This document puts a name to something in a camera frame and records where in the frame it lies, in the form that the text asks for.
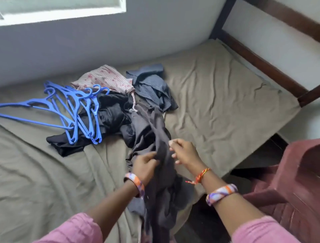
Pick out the person's right hand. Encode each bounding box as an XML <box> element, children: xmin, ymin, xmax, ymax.
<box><xmin>168</xmin><ymin>138</ymin><xmax>207</xmax><ymax>176</ymax></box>

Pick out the person's left hand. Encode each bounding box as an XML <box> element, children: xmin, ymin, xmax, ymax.
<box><xmin>131</xmin><ymin>152</ymin><xmax>161</xmax><ymax>186</ymax></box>

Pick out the grey button shirt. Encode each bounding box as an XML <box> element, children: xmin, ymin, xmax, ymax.
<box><xmin>124</xmin><ymin>102</ymin><xmax>197</xmax><ymax>243</ymax></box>

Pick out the blue striped shirt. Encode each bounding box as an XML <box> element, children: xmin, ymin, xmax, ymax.
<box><xmin>125</xmin><ymin>63</ymin><xmax>180</xmax><ymax>112</ymax></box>

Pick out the pile of blue hangers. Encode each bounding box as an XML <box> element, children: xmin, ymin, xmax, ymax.
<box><xmin>0</xmin><ymin>81</ymin><xmax>111</xmax><ymax>146</ymax></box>

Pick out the pink floral striped garment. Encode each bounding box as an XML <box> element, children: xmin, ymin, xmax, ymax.
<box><xmin>71</xmin><ymin>64</ymin><xmax>136</xmax><ymax>96</ymax></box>

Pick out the person's left forearm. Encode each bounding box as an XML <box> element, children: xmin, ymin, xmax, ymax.
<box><xmin>97</xmin><ymin>179</ymin><xmax>142</xmax><ymax>240</ymax></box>

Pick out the person's right forearm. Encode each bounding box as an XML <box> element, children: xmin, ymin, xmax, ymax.
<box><xmin>199</xmin><ymin>171</ymin><xmax>267</xmax><ymax>237</ymax></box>

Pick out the bed with beige sheet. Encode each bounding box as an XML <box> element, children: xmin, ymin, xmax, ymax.
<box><xmin>0</xmin><ymin>38</ymin><xmax>302</xmax><ymax>243</ymax></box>

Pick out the striped orange purple bangle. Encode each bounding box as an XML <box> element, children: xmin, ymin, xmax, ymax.
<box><xmin>123</xmin><ymin>172</ymin><xmax>146</xmax><ymax>199</ymax></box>

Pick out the striped white purple bangle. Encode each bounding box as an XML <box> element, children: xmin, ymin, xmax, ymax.
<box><xmin>205</xmin><ymin>183</ymin><xmax>239</xmax><ymax>207</ymax></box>

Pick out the maroon plastic chair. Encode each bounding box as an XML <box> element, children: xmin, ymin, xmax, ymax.
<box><xmin>239</xmin><ymin>138</ymin><xmax>320</xmax><ymax>243</ymax></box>

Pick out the white framed window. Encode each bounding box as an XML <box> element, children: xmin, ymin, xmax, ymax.
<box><xmin>0</xmin><ymin>0</ymin><xmax>128</xmax><ymax>27</ymax></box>

